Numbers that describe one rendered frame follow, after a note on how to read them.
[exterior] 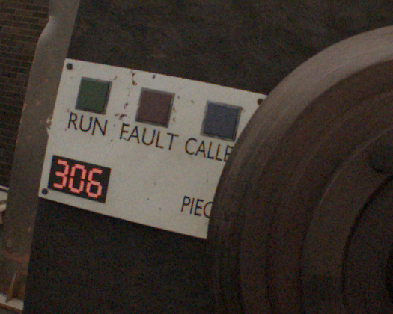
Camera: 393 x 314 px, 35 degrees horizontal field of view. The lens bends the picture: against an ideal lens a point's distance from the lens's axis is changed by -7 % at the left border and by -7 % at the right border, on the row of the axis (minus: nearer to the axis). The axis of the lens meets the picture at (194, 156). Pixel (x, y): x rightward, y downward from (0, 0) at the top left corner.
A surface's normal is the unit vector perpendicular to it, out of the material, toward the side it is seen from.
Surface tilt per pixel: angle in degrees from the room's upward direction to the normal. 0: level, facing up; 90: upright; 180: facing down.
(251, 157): 90
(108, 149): 90
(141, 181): 90
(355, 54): 90
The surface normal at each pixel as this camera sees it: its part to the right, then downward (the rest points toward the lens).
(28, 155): -0.17, 0.02
